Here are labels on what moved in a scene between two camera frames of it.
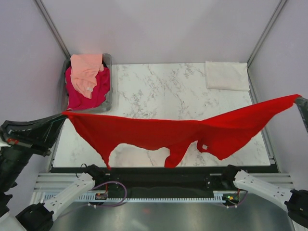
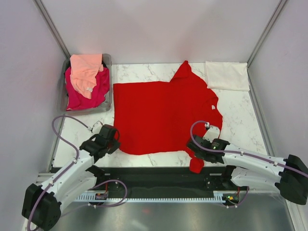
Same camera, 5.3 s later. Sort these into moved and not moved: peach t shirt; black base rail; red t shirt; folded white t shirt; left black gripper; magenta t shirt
Moved: left black gripper; red t shirt
Not moved: folded white t shirt; magenta t shirt; black base rail; peach t shirt
